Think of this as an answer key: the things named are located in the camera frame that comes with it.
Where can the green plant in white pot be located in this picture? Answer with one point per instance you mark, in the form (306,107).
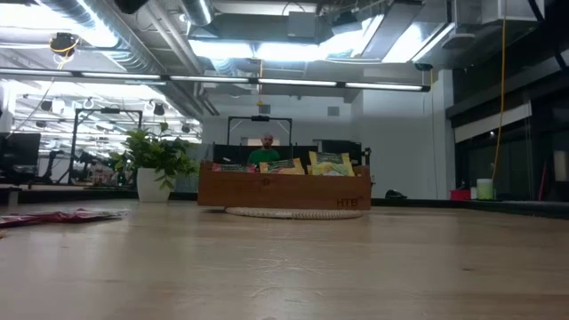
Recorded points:
(153,189)

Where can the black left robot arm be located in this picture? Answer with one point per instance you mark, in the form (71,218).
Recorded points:
(130,4)

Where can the yellow packets in box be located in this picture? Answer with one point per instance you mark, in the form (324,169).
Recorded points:
(340,146)

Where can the small black object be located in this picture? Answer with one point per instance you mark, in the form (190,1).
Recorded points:
(395,194)

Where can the black metal station frame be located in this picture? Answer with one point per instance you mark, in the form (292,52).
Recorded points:
(260,118)
(109,110)

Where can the white wall vent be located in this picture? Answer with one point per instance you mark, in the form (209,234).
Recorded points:
(264,108)
(333,110)

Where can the round silver air duct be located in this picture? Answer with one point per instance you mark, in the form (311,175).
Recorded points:
(197,11)

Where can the round woven placemat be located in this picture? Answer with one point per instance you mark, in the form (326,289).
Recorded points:
(293,214)

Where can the black dome security camera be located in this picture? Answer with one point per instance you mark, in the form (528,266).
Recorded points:
(423,66)

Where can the small black post device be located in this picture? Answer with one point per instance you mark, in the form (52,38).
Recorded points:
(367,155)

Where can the red box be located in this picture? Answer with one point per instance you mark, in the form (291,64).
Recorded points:
(460,194)

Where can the wooden tea organizer box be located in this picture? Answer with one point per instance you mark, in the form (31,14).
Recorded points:
(284,191)

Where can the black monitor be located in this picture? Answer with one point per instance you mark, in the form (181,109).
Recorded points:
(20,149)

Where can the pale green container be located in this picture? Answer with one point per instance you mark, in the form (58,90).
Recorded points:
(484,189)

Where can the person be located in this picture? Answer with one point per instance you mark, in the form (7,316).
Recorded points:
(265,154)

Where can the long linear ceiling light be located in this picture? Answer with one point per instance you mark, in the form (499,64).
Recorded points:
(293,82)

